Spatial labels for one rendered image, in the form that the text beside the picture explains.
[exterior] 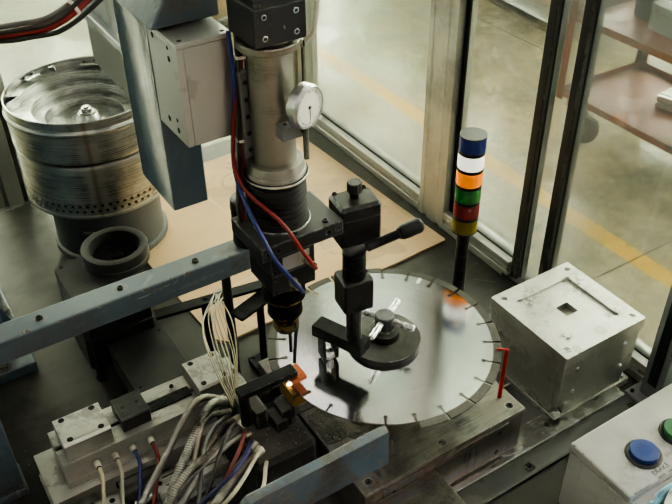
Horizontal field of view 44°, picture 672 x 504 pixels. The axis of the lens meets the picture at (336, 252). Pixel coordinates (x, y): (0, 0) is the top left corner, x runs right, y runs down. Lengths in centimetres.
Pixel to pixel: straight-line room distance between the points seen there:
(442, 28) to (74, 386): 96
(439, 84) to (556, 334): 59
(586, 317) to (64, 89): 111
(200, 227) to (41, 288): 36
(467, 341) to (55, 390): 73
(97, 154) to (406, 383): 74
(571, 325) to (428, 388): 32
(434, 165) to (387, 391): 73
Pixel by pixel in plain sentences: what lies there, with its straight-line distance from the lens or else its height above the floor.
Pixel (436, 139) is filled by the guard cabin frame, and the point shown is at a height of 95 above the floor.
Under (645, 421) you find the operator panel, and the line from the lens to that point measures 130.
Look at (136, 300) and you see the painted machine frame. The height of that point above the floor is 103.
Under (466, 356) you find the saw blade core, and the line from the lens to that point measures 125.
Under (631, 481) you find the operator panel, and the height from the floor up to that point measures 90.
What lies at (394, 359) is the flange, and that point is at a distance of 123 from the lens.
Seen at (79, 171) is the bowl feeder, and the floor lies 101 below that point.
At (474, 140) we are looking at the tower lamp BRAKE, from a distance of 135.
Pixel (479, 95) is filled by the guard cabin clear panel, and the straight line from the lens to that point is 165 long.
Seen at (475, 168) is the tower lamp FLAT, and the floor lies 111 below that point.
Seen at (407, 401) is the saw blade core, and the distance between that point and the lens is 118.
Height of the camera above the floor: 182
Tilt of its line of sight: 37 degrees down
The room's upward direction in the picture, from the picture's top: 1 degrees counter-clockwise
